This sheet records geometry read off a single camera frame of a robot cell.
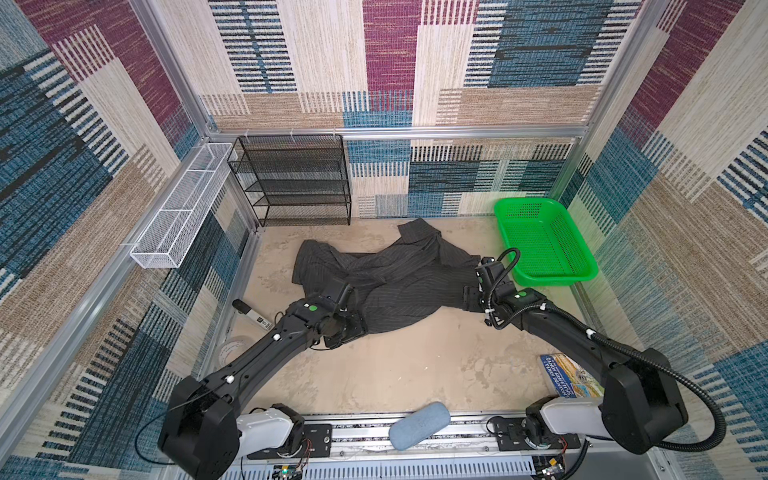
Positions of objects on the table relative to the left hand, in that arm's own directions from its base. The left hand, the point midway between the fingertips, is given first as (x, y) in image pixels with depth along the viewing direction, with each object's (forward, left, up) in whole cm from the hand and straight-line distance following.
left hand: (363, 328), depth 81 cm
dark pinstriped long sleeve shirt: (+22, -19, -9) cm, 30 cm away
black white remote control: (+10, +37, -7) cm, 39 cm away
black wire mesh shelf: (+54, +26, +8) cm, 60 cm away
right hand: (+8, -33, -1) cm, 34 cm away
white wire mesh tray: (+12, +45, +23) cm, 52 cm away
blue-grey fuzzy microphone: (-22, -14, -7) cm, 27 cm away
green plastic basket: (+35, -67, -9) cm, 76 cm away
